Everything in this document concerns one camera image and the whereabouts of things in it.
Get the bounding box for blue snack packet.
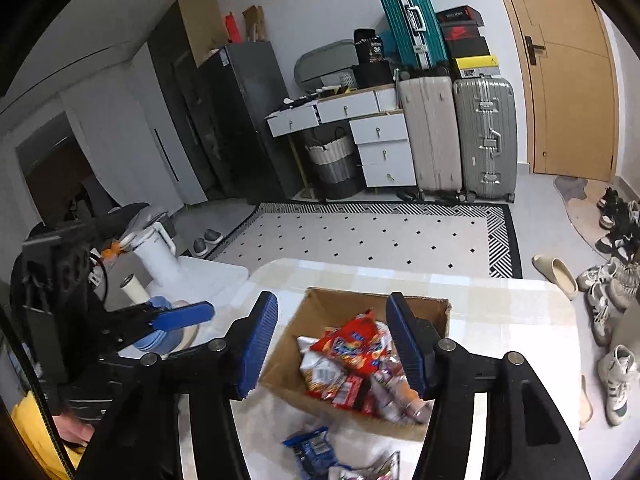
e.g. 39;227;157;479
282;426;337;479

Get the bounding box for grey oval tub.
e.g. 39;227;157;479
293;38;359;97

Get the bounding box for brown cardboard box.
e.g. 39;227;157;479
256;287;452;443

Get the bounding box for teal suitcase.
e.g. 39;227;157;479
375;0;450;74

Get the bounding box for black white patterned rug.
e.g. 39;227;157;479
206;202;524;279

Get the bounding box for beige suitcase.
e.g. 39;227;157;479
397;77;464;197

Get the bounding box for white paper cup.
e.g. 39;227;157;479
120;273;152;307

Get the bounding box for wooden door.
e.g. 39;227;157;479
486;0;622;182

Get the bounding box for yellow black shoe box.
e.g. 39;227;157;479
451;54;501;81

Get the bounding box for person's left hand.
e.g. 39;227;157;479
52;406;97;450

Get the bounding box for plain black shoe box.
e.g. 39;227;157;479
444;36;494;61

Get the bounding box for clear plastic snack bag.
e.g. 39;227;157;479
334;451;402;480

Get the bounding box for black red shoe box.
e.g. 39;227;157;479
440;20;482;42

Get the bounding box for beige slipper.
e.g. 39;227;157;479
578;374;596;432
531;254;580;302

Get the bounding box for red and silver snack bag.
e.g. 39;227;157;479
298;349;352;402

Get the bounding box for white wardrobe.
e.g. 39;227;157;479
59;41;212;207

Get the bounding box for blue bowl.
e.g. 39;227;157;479
134;296;175;354

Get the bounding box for person's left forearm yellow sleeve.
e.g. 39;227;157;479
10;389;85;480

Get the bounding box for black bag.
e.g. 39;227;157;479
353;28;397;89

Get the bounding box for black refrigerator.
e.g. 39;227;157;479
197;40;307;204

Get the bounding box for brown paper bag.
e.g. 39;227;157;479
242;5;267;44

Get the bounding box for white kettle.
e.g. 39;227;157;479
123;222;187;287

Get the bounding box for red cookie snack packet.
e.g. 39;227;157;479
331;374;374;412

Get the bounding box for tall dark cabinet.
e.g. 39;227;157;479
146;0;227;202

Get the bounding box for striped laundry basket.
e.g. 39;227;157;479
303;127;364;201

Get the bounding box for flat cardboard carton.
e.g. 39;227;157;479
178;0;231;69

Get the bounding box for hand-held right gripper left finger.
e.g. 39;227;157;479
75;291;279;480

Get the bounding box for brown grey doormat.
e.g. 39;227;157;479
552;174;632;249

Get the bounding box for silver suitcase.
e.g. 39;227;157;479
452;76;519;204

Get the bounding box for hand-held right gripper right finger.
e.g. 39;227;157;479
385;292;593;480

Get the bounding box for large red chip bag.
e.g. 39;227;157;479
310;309;397;377

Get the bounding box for white side table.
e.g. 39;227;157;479
95;255;250;361

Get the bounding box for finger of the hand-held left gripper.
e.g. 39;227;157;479
99;301;217;352

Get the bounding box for row of sneakers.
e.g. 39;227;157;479
575;185;640;428

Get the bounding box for white drawer desk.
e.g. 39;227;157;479
266;86;419;192

